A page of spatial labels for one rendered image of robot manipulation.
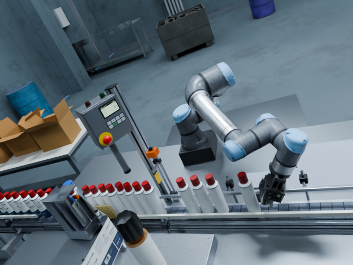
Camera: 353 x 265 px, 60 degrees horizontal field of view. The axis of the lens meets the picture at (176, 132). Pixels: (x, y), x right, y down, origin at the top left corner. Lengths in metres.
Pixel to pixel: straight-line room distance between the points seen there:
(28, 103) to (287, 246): 6.23
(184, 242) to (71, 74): 7.42
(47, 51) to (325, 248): 7.94
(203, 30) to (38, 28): 3.98
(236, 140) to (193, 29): 6.13
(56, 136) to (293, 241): 2.41
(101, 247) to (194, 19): 6.18
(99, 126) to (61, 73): 7.31
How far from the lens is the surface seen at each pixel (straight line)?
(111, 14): 11.47
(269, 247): 1.26
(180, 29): 7.07
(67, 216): 1.58
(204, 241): 1.29
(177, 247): 1.32
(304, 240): 1.26
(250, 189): 1.20
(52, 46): 8.38
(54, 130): 3.09
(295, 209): 1.29
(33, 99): 6.94
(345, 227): 1.26
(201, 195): 1.29
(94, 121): 1.29
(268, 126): 1.07
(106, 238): 1.33
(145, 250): 1.16
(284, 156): 1.04
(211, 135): 1.81
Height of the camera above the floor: 1.82
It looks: 27 degrees down
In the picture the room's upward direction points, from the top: 24 degrees counter-clockwise
